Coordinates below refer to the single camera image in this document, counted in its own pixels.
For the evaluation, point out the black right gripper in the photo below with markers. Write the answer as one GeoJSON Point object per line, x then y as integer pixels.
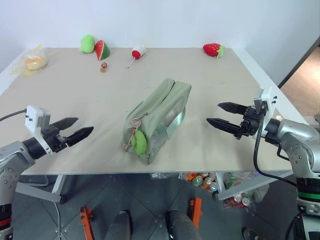
{"type": "Point", "coordinates": [251, 122]}

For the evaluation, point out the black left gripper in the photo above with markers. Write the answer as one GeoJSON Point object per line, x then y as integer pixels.
{"type": "Point", "coordinates": [55, 141]}

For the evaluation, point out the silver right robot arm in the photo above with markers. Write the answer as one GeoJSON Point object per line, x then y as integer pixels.
{"type": "Point", "coordinates": [298, 140]}

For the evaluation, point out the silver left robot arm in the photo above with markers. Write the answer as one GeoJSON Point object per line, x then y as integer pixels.
{"type": "Point", "coordinates": [11, 160]}

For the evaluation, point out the green pencil case pouch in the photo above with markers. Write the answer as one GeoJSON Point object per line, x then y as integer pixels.
{"type": "Point", "coordinates": [155, 110]}

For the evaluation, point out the small brown round trinket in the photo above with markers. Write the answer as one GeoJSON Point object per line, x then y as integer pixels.
{"type": "Point", "coordinates": [103, 70]}

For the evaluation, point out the red plush strawberry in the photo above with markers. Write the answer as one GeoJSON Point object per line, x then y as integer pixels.
{"type": "Point", "coordinates": [212, 49]}

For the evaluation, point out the orange drink can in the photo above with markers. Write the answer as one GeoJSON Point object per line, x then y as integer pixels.
{"type": "Point", "coordinates": [206, 182]}

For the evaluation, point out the small red round trinket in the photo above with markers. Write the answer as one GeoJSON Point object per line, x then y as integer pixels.
{"type": "Point", "coordinates": [104, 65]}

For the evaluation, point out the green drink can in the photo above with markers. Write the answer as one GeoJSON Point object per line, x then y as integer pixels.
{"type": "Point", "coordinates": [197, 181]}

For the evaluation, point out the silver drink can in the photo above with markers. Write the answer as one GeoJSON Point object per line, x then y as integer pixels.
{"type": "Point", "coordinates": [213, 187]}

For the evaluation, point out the bread in plastic bag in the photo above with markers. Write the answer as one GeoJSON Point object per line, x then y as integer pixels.
{"type": "Point", "coordinates": [35, 62]}

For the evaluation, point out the clear plastic bag of items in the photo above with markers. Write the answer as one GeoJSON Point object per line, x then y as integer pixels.
{"type": "Point", "coordinates": [260, 192]}

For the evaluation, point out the plush watermelon slice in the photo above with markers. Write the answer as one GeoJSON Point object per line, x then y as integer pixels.
{"type": "Point", "coordinates": [102, 50]}

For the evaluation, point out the green plush mango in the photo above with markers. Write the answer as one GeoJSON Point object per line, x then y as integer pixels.
{"type": "Point", "coordinates": [87, 43]}

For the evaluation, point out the red and white plush toy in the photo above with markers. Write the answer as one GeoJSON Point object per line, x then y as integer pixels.
{"type": "Point", "coordinates": [137, 51]}

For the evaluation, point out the dark rounded shape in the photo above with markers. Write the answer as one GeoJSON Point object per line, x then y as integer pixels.
{"type": "Point", "coordinates": [181, 226]}
{"type": "Point", "coordinates": [118, 227]}

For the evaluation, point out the dark shoe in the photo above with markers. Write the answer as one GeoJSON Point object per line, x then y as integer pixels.
{"type": "Point", "coordinates": [252, 234]}

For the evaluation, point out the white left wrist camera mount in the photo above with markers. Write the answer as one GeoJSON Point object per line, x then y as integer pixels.
{"type": "Point", "coordinates": [33, 113]}

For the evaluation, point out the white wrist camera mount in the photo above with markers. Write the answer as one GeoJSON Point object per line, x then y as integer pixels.
{"type": "Point", "coordinates": [33, 113]}
{"type": "Point", "coordinates": [267, 96]}

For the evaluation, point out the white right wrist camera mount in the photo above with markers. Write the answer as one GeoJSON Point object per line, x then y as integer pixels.
{"type": "Point", "coordinates": [267, 96]}

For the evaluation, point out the orange metal stand bracket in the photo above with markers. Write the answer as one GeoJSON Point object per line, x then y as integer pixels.
{"type": "Point", "coordinates": [86, 222]}
{"type": "Point", "coordinates": [196, 212]}

